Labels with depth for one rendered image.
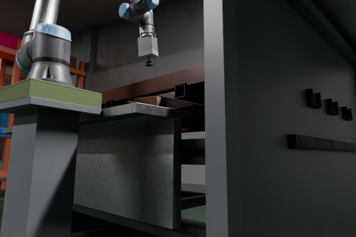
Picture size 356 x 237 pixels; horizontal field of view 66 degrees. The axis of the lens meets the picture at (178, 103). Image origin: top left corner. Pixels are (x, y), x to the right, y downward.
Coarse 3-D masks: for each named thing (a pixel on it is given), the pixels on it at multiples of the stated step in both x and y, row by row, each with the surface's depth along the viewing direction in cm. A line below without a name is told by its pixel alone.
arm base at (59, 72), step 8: (32, 64) 89; (40, 64) 87; (48, 64) 87; (56, 64) 88; (64, 64) 91; (32, 72) 86; (40, 72) 85; (48, 72) 87; (56, 72) 87; (64, 72) 89; (48, 80) 84; (56, 80) 86; (64, 80) 88
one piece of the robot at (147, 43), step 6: (144, 36) 144; (150, 36) 142; (138, 42) 145; (144, 42) 144; (150, 42) 142; (156, 42) 147; (138, 48) 145; (144, 48) 143; (150, 48) 142; (156, 48) 146; (138, 54) 144; (144, 54) 143; (150, 54) 143; (156, 54) 145
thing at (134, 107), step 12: (108, 108) 91; (120, 108) 86; (132, 108) 82; (144, 108) 83; (156, 108) 87; (168, 108) 91; (84, 120) 101; (96, 120) 123; (108, 120) 122; (120, 120) 119; (132, 120) 113; (144, 120) 108
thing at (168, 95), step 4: (160, 96) 138; (164, 96) 139; (168, 96) 141; (172, 96) 144; (132, 100) 148; (168, 100) 147; (172, 100) 147; (176, 100) 147; (180, 100) 147; (168, 104) 159; (172, 104) 159; (176, 104) 159; (180, 104) 159; (184, 104) 159; (188, 104) 159; (192, 104) 159; (196, 104) 159; (200, 104) 160
